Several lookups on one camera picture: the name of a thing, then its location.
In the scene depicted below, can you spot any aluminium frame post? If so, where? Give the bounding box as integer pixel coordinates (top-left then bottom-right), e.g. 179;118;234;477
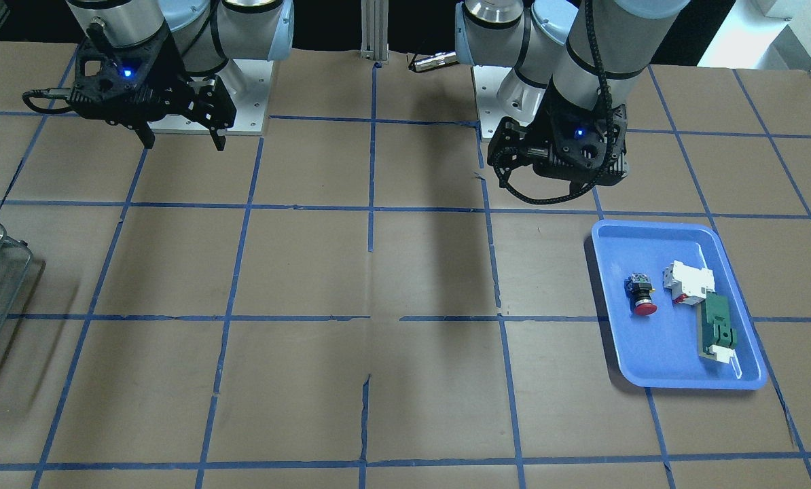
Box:
360;0;389;65

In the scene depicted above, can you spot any blue plastic tray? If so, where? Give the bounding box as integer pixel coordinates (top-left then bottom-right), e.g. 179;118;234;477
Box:
591;219;767;390

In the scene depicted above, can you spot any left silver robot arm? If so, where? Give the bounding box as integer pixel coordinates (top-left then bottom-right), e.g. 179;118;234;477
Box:
455;1;686;187

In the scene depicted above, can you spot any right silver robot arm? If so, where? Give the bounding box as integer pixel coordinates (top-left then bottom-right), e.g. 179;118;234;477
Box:
58;1;296;151

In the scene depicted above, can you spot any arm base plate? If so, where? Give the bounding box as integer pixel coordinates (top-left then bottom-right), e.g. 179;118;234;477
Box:
150;59;276;136
473;66;546;142

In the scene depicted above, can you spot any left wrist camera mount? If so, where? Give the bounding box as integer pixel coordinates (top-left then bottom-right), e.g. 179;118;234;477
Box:
528;103;629;186

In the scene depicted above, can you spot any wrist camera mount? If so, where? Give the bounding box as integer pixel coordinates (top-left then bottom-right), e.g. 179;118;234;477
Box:
528;103;629;186
67;19;177;129

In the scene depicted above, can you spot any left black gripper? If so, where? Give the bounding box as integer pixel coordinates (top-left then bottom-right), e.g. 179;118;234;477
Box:
488;105;629;186

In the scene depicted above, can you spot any white circuit breaker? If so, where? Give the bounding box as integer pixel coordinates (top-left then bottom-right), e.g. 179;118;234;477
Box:
662;260;716;306

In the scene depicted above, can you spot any green terminal block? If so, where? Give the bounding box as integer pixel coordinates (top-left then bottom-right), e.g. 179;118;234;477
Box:
698;291;738;364

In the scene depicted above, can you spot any red emergency stop button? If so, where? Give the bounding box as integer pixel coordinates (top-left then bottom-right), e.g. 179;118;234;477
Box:
625;273;657;316

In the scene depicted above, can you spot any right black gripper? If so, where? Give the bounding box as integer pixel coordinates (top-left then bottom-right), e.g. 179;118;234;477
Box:
133;69;237;151

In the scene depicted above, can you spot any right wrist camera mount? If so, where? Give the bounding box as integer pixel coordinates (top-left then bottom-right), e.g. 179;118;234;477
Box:
67;19;177;129

